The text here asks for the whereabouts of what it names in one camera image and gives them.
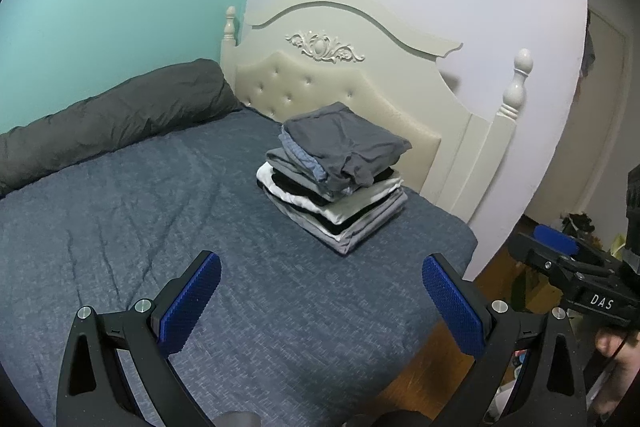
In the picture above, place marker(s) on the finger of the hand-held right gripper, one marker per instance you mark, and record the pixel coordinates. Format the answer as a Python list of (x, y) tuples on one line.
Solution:
[(555, 239), (542, 259)]

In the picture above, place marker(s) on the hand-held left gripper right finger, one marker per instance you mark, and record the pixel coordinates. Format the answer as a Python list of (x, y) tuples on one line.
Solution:
[(452, 307)]

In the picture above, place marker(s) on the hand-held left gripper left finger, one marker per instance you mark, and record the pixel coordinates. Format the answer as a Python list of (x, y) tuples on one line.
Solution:
[(192, 302)]

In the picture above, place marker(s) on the stack of clothes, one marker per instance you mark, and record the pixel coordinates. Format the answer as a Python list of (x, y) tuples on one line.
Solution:
[(350, 217)]

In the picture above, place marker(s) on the dark grey shorts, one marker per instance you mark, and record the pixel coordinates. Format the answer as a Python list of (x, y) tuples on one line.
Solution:
[(340, 132)]

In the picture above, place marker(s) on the person's right hand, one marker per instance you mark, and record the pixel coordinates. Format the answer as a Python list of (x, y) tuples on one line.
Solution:
[(607, 342)]

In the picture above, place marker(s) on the colourful floor clutter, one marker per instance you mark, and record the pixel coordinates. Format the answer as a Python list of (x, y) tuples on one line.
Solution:
[(580, 224)]

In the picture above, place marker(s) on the blue patterned bedspread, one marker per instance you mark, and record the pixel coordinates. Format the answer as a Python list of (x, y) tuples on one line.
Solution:
[(250, 267)]

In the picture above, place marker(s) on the dark hanging cloth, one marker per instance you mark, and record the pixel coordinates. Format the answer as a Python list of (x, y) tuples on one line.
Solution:
[(588, 47)]

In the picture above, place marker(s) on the dark grey rolled duvet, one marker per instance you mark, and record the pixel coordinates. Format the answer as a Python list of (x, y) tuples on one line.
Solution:
[(125, 107)]

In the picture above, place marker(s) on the cream tufted headboard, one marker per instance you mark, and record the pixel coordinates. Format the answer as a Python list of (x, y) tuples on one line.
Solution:
[(380, 72)]

